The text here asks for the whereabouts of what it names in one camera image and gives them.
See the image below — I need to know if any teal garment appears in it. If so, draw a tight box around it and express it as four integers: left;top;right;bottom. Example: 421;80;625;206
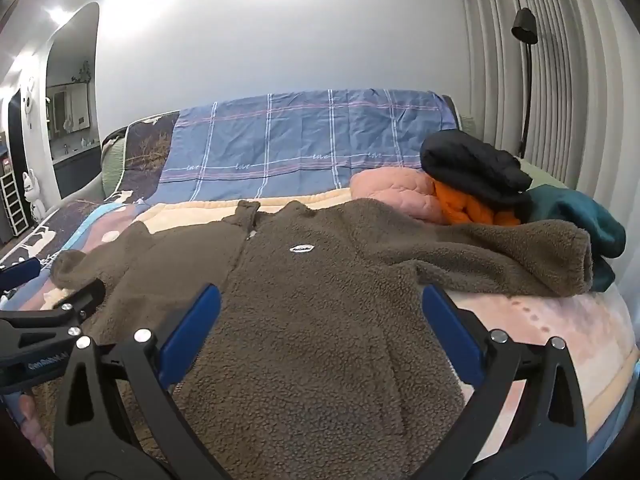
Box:
520;185;628;293

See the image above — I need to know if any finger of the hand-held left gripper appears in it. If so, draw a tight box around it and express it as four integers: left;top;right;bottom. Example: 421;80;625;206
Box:
0;257;42;294
0;279;107;356

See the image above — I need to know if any wall mirror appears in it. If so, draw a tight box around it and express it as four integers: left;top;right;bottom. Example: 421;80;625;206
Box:
46;81;92;139

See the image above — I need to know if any dark printed quilt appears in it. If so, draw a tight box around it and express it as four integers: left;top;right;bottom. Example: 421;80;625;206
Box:
0;110;181;281

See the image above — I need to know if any white figurine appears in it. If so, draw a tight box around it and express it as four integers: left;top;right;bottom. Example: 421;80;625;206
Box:
21;170;47;222

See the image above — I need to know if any blue denim fabric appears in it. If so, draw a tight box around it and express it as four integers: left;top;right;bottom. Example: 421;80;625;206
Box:
155;87;461;201

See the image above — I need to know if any pink quilted jacket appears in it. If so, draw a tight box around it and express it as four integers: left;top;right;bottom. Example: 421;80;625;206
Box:
349;166;451;226

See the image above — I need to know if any brown fleece jacket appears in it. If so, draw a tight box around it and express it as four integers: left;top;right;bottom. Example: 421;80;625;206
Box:
50;199;596;480

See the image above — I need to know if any white ladder shelf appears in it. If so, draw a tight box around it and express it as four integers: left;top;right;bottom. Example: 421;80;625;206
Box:
0;169;27;237

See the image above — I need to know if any black floor lamp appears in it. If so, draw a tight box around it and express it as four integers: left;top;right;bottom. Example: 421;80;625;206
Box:
510;7;540;161

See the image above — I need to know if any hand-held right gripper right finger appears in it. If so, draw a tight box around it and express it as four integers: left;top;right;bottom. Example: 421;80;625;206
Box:
421;284;588;480

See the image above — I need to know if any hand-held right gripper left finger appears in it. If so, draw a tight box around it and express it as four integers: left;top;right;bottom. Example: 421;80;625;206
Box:
52;282;223;480

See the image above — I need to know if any cream pink blanket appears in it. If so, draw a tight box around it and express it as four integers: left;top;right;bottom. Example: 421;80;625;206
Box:
0;187;640;480

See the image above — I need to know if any person's left hand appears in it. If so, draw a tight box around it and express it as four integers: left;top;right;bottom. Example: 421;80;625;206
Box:
17;390;52;443

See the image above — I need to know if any orange garment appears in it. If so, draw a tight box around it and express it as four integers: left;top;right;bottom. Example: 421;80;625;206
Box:
432;180;523;227

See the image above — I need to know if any dark vanity cabinet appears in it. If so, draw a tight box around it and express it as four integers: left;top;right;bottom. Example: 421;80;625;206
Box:
52;144;104;201

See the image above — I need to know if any grey pleated curtain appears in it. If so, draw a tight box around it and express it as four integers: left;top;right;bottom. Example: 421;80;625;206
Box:
455;0;640;281

